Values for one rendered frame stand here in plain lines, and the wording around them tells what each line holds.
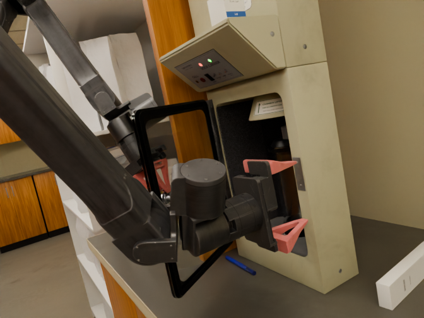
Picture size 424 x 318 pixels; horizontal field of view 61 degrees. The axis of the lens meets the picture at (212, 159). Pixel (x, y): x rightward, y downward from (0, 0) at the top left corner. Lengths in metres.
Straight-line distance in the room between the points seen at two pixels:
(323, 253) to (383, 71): 0.55
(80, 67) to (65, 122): 0.53
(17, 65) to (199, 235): 0.28
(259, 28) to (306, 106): 0.18
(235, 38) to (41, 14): 0.55
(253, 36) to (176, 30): 0.39
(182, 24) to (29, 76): 0.68
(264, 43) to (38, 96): 0.42
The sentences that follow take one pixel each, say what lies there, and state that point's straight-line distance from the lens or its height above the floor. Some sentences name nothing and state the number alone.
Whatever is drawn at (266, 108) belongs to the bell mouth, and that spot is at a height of 1.34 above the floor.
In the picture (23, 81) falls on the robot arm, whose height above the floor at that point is 1.43.
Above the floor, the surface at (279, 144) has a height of 1.25.
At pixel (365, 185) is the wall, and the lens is 1.22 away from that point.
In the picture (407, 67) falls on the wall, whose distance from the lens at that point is 1.07.
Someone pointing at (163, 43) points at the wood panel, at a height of 1.56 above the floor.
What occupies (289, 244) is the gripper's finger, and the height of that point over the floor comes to 1.15.
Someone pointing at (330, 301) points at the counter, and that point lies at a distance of 0.81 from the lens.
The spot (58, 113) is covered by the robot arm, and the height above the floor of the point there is 1.39.
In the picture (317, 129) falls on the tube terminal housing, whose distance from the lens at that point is 0.76.
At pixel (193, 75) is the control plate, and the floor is 1.45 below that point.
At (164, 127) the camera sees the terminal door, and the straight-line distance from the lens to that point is 0.77.
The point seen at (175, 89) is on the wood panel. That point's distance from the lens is 0.99.
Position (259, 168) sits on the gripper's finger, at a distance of 0.52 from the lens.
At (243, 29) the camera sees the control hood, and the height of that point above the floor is 1.49.
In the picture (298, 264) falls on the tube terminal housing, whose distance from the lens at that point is 0.85.
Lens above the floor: 1.37
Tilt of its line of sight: 8 degrees down
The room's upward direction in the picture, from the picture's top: 11 degrees counter-clockwise
